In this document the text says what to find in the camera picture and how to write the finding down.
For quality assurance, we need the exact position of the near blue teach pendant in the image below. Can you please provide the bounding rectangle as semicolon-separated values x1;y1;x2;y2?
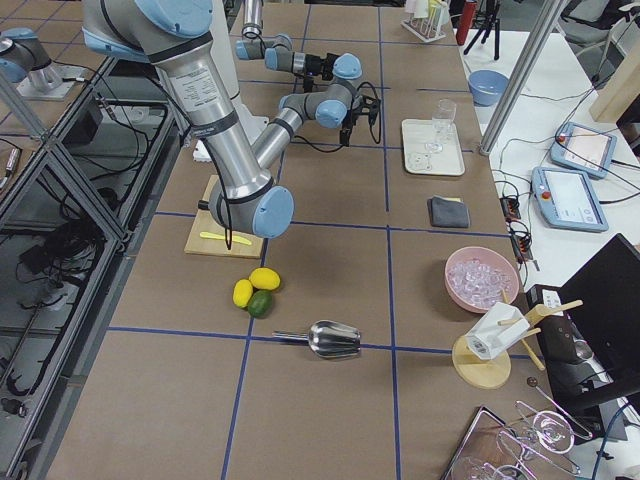
531;167;609;233

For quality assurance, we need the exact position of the green lime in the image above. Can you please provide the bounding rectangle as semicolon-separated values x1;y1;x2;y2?
247;290;273;318

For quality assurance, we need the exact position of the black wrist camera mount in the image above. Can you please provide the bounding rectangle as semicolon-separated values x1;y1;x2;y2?
360;95;380;126

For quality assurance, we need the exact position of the wooden cup stand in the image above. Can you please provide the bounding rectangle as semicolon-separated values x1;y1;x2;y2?
452;300;583;389

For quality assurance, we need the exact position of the dark blue bowl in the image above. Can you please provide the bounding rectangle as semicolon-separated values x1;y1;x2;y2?
468;70;509;107

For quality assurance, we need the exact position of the yellow lemon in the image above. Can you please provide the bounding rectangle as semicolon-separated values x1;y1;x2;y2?
232;279;254;309
249;267;281;291

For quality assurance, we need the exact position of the far blue teach pendant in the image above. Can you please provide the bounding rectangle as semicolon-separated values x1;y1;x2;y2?
550;122;617;179

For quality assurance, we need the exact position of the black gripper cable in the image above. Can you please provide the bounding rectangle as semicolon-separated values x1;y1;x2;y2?
294;82;384;151

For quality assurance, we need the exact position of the blue teach pendant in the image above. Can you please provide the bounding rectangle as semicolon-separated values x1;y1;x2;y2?
550;122;617;179
531;167;609;233

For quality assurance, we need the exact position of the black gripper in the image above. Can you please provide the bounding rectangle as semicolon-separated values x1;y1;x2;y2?
303;53;339;80
339;94;363;146

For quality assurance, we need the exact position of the black tripod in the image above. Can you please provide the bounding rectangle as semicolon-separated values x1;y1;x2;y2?
463;0;501;60

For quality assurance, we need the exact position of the wooden cutting board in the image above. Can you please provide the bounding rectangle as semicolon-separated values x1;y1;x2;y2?
184;174;266;260

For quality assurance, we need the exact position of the white mug on stand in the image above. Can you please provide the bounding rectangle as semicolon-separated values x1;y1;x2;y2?
465;302;530;360

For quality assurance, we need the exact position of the grey folded cloth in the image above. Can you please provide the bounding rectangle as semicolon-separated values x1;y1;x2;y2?
427;196;470;228

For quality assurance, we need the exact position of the white test tube rack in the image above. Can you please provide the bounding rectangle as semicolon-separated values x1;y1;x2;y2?
401;0;450;43

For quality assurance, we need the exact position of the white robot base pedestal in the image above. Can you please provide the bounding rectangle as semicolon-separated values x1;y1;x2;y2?
209;0;268;144

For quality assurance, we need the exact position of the red bottle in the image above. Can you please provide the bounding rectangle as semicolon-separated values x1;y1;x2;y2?
456;0;477;46

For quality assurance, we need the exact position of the aluminium frame post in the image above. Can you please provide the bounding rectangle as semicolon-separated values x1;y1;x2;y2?
479;0;565;156

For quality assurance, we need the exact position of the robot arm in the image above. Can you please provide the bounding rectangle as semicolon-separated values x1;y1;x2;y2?
83;1;364;238
235;0;362;84

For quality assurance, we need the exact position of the metal tray with glasses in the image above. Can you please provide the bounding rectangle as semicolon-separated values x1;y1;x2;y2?
441;400;593;479

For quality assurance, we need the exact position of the yellow sponge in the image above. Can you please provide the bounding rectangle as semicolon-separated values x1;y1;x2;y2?
437;196;463;203

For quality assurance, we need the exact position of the clear wine glass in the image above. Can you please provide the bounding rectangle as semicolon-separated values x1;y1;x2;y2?
425;99;457;154

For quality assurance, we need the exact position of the black monitor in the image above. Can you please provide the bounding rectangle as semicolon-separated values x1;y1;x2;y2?
538;233;639;413

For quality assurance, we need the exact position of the yellow plastic knife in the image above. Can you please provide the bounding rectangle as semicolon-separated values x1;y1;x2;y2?
199;231;253;246

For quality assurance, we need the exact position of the metal ice scoop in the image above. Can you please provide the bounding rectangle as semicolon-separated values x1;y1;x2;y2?
272;320;361;360

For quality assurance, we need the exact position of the pink bowl of ice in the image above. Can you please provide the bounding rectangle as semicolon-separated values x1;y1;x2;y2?
444;246;520;313

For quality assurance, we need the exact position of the cream bear tray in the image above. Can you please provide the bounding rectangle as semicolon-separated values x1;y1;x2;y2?
401;119;465;177

